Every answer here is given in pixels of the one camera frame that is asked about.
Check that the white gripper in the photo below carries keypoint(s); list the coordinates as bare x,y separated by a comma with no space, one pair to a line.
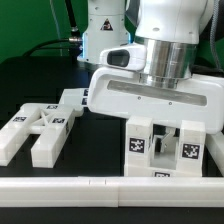
120,93

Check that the white chair seat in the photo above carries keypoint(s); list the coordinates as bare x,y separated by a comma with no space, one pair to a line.
164,164

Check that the white chair back frame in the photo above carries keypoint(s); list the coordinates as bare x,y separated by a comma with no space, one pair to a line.
51,122

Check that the white right fence rail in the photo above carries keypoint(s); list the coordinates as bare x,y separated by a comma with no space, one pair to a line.
215,145

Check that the white fence rail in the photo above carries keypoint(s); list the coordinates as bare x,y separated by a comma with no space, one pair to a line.
215,145
111,192

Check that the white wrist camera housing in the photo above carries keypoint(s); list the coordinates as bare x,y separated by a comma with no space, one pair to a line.
127,57

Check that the white front fence rail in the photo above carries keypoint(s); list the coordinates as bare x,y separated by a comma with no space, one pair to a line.
111,192

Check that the white marker base plate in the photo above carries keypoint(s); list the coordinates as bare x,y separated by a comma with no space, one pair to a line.
74,97

